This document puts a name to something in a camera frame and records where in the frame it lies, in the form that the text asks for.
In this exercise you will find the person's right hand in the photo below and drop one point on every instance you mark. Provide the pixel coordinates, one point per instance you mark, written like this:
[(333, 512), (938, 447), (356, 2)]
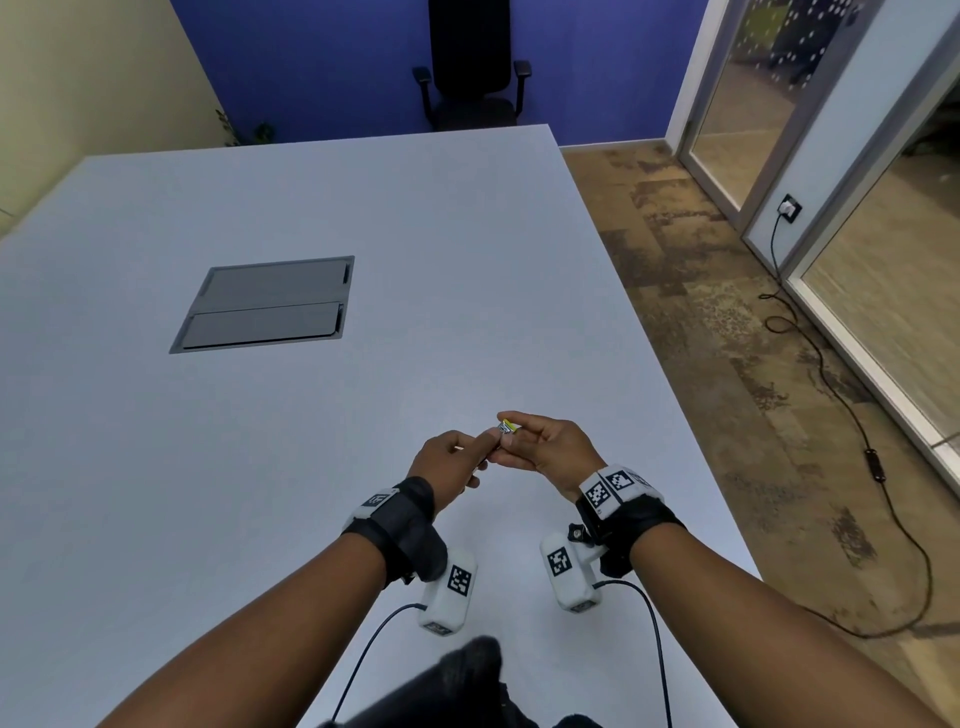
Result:
[(551, 450)]

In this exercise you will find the glass door with white frame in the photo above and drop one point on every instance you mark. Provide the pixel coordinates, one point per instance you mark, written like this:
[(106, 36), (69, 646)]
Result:
[(757, 97)]

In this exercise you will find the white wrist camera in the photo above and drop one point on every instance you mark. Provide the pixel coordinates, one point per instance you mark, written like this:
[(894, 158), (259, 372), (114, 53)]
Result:
[(450, 592), (570, 574)]

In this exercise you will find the person's right forearm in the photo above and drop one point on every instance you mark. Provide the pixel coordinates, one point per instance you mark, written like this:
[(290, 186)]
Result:
[(765, 637)]

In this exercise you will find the person's left hand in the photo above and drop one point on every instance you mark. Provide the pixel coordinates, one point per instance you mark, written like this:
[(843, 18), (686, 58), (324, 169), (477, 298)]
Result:
[(442, 469)]

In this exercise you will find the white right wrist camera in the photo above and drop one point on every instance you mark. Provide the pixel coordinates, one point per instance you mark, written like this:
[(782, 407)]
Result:
[(570, 574)]

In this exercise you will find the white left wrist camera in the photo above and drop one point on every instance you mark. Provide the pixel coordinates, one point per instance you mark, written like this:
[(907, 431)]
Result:
[(450, 592)]

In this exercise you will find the person's left thumb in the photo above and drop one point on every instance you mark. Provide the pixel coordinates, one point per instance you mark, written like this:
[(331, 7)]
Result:
[(463, 444)]

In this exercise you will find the black office chair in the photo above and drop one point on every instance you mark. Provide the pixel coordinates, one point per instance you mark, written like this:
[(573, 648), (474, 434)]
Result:
[(472, 67)]

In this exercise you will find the person's black clothing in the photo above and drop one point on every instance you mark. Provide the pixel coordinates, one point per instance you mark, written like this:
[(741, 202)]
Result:
[(457, 690)]

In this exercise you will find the small yellow silver object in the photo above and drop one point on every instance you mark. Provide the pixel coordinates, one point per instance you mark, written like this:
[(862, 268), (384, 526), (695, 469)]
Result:
[(507, 427)]

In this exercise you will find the person's left forearm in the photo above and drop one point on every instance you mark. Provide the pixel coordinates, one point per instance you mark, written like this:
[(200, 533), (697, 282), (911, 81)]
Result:
[(247, 630)]

